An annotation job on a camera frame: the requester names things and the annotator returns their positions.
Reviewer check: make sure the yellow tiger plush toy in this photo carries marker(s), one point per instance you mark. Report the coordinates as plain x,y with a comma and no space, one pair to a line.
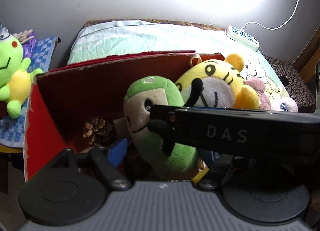
218,84

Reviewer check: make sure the white blue power strip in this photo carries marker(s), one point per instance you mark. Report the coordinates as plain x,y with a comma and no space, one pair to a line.
242,37

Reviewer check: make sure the pink teddy bear plush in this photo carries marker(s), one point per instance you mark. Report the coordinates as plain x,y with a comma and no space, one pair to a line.
259,87

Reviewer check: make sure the bear print bed sheet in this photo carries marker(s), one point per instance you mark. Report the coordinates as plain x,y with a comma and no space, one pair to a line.
122,37

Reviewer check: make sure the green frog plush toy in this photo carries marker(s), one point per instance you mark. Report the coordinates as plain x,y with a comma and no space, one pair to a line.
15,80

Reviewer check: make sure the brown patterned mattress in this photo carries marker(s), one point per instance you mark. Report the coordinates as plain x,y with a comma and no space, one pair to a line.
294,84

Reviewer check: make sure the white dog plush plaid ears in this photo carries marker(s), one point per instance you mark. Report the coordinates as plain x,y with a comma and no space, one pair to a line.
285,104

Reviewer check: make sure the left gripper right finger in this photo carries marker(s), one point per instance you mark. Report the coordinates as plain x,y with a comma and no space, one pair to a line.
218,170

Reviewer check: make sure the red cardboard box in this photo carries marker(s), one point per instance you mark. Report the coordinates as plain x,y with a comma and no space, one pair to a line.
63,100

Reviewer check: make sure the green snake plush toy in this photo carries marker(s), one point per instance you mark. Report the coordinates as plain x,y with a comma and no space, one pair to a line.
152,135

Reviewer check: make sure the brown pine cone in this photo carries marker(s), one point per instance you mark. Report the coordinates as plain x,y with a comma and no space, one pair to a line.
97,132

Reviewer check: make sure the purple plush toy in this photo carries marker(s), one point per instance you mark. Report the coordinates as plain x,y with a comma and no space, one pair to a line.
28,41

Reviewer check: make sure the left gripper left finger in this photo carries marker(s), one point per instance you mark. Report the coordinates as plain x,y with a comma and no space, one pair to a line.
102,162

